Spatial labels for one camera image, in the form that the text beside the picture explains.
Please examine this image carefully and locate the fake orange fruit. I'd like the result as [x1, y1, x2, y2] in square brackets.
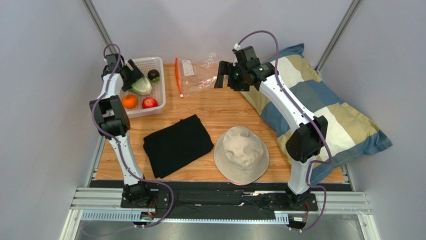
[122, 94, 139, 109]

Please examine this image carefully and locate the fake red apple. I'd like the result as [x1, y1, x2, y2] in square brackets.
[141, 97, 159, 109]

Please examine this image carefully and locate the blue beige checked pillow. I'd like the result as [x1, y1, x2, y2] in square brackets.
[242, 43, 393, 185]

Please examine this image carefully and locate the fake dark purple eggplant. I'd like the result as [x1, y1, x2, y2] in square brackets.
[147, 69, 161, 83]

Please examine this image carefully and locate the white plastic basket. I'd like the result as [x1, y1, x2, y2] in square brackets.
[119, 56, 166, 119]

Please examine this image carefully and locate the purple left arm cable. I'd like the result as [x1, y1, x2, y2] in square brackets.
[91, 43, 175, 229]

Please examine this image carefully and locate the clear orange zip top bag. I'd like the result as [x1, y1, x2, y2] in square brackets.
[174, 53, 219, 98]

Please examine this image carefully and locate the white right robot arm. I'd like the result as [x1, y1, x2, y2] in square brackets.
[214, 44, 328, 209]

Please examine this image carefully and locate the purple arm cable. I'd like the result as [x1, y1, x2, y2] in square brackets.
[234, 30, 333, 233]
[91, 43, 175, 229]

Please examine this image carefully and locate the fake pale cabbage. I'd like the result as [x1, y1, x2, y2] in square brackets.
[131, 76, 152, 96]

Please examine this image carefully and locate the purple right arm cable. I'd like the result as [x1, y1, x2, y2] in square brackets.
[234, 30, 333, 233]

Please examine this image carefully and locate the black folded cloth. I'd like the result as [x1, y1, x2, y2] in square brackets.
[143, 114, 214, 179]

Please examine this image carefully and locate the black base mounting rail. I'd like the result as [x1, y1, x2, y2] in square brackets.
[69, 179, 372, 226]

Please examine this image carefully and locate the beige bucket hat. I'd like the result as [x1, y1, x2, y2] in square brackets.
[213, 126, 270, 186]

